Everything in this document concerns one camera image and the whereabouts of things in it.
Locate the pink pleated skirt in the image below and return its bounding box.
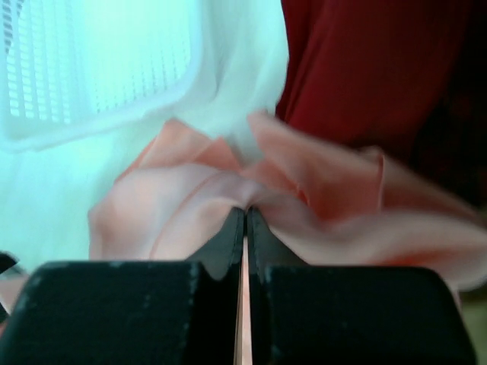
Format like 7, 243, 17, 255
0, 112, 487, 365

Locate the red skirt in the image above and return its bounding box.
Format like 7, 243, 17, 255
276, 1, 486, 207

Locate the white perforated plastic basket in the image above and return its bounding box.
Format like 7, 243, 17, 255
1, 0, 217, 152

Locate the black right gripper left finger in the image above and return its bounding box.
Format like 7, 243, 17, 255
1, 208, 244, 364

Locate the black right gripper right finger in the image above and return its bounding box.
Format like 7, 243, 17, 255
247, 209, 477, 364

